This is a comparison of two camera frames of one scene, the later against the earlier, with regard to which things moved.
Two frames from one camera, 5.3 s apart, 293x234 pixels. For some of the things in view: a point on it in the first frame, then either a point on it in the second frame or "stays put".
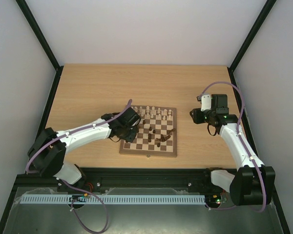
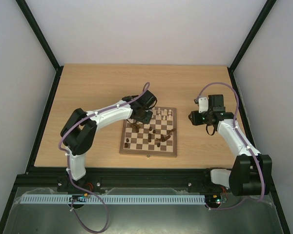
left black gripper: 130,138 -> 147,120
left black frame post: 30,18 stays put
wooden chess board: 156,134 stays put
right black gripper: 195,115 stays put
